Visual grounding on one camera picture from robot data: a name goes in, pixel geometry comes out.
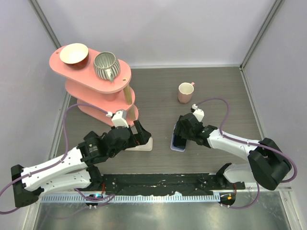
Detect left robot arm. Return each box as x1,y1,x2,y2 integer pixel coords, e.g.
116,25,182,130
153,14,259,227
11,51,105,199
11,120,152,208

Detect dark blue phone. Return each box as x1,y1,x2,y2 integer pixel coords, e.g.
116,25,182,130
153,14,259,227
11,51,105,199
172,135,187,149

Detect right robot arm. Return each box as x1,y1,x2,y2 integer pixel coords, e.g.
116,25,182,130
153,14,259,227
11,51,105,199
174,113,292,191

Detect white slotted cable duct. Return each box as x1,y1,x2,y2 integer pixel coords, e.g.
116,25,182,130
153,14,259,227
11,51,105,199
41,192,220,203

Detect beige phone case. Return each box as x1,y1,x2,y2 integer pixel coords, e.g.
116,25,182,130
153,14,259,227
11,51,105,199
125,138,153,151

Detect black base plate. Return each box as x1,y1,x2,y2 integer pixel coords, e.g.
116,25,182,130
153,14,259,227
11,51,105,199
93,173,246,196

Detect grey striped mug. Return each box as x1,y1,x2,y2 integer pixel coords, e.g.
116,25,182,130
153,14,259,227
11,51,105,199
94,52,120,82

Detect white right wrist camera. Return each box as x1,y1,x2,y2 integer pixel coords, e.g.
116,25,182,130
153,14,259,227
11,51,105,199
191,104,205,122

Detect cream bowl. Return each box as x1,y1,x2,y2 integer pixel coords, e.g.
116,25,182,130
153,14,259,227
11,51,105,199
59,43,89,70

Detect pink ceramic mug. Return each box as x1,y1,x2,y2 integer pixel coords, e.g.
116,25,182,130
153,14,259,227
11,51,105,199
177,82,195,104

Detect pink tiered wooden shelf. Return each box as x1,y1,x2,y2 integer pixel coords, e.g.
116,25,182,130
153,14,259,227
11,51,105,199
49,47,139,126

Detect lilac phone case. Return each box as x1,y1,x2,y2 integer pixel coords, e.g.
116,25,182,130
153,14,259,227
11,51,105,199
170,134,187,152

